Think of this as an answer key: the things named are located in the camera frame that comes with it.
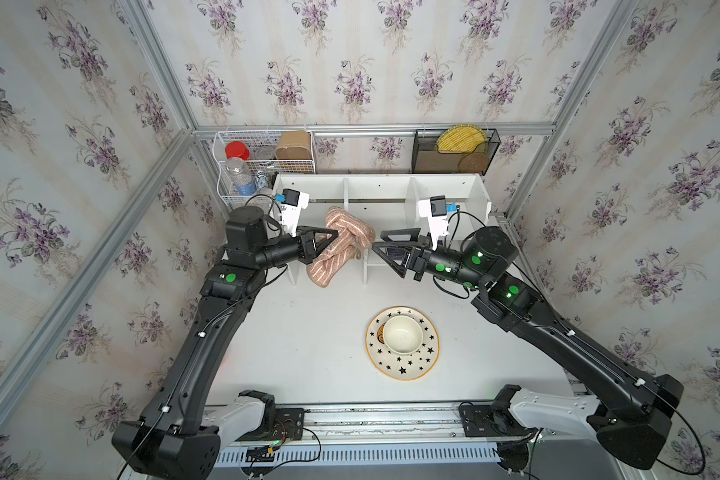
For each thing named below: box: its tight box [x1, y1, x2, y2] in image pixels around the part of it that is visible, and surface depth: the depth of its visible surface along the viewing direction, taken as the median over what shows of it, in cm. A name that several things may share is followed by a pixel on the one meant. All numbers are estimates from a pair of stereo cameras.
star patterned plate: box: [365, 306, 440, 381], surface depth 86 cm
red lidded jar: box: [225, 140, 250, 161], surface depth 93 cm
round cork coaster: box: [458, 148, 490, 173], surface depth 98 cm
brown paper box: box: [274, 130, 312, 160], surface depth 91 cm
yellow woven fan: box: [435, 124, 487, 154], surface depth 95 cm
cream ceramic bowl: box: [383, 315, 423, 355], surface depth 86 cm
